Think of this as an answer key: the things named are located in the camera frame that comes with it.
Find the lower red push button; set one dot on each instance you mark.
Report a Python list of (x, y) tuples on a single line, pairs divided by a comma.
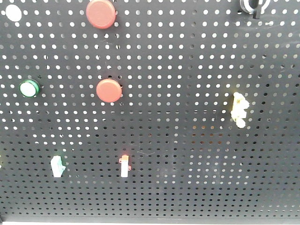
[(109, 90)]

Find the red push button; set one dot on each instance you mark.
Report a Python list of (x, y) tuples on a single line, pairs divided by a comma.
[(109, 90), (101, 13)]

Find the upper red push button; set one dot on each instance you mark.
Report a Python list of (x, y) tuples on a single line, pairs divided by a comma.
[(101, 13)]

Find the green push button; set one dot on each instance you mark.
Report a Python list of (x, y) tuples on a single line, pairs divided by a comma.
[(29, 88)]

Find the black perforated pegboard panel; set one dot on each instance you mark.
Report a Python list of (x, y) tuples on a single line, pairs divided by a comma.
[(179, 62)]

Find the white red-tipped rocker switch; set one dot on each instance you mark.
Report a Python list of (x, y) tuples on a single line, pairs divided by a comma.
[(124, 166)]

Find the yellow toggle switch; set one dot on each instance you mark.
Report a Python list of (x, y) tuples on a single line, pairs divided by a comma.
[(238, 112)]

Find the white green-tipped rocker switch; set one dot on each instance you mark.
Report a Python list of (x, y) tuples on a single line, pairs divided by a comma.
[(57, 167)]

